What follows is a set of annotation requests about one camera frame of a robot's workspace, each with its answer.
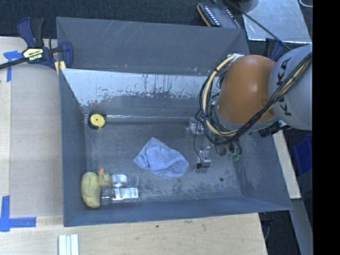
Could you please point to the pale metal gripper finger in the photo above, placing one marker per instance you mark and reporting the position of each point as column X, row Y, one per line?
column 205, row 160
column 196, row 128

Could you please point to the light blue cloth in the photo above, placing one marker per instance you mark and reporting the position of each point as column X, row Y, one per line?
column 162, row 159

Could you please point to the clear plastic bottle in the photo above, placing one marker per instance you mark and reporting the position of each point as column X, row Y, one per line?
column 123, row 195

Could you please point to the clear glass jar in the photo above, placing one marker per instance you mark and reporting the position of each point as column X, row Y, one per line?
column 118, row 179

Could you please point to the grey metal bin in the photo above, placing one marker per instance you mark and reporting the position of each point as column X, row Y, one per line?
column 148, row 46

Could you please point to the yellow and black tape measure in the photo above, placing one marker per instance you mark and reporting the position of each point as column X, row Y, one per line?
column 96, row 120

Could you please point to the yellow rubber duck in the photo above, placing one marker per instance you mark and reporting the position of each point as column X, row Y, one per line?
column 90, row 188

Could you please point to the pale wood board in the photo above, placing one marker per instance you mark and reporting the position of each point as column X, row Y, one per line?
column 34, row 142

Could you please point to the black cylinder on white bracket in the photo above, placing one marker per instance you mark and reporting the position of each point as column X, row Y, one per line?
column 270, row 129

